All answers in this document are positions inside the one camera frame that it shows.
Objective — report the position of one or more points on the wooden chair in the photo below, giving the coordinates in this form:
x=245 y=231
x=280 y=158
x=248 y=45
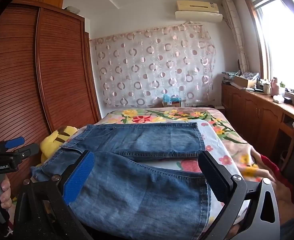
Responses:
x=291 y=135

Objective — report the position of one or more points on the cardboard box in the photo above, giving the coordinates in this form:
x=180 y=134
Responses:
x=244 y=81

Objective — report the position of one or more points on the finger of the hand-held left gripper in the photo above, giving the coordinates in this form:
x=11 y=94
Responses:
x=28 y=152
x=14 y=141

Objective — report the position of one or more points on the pink figurine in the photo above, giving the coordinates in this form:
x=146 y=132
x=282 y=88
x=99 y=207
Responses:
x=274 y=86

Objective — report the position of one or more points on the white jar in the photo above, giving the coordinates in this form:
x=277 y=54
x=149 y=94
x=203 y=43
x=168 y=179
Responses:
x=266 y=88

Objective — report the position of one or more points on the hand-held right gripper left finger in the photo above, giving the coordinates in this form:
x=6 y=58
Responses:
x=79 y=178

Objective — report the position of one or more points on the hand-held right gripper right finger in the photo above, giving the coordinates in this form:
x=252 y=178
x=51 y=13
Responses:
x=215 y=180

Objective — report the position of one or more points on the floral blanket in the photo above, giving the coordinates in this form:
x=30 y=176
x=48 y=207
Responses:
x=162 y=115

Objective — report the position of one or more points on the window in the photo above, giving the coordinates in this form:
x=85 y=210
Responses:
x=279 y=42

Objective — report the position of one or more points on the white item on wardrobe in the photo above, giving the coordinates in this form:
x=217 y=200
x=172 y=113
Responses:
x=72 y=9

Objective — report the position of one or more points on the brown slatted wardrobe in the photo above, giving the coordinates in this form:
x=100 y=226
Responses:
x=62 y=67

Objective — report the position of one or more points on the yellow plush toy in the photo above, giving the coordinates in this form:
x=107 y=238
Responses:
x=51 y=140

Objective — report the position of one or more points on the red cloth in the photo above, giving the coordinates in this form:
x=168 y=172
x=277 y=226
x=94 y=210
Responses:
x=272 y=166

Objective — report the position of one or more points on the box with blue items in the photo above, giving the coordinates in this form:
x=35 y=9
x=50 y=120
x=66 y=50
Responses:
x=171 y=101

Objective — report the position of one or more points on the blue denim pants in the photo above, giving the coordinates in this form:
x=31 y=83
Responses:
x=137 y=140

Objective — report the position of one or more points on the sheer circle pattern curtain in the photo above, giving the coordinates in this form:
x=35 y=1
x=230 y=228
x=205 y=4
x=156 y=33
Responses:
x=149 y=67

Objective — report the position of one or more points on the wall air conditioner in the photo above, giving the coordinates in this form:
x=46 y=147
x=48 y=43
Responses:
x=199 y=11

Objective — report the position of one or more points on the wooden sideboard cabinet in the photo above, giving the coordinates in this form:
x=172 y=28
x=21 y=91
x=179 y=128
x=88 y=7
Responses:
x=249 y=115

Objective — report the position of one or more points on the strawberry print bed sheet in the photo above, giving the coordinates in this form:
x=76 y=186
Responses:
x=218 y=150

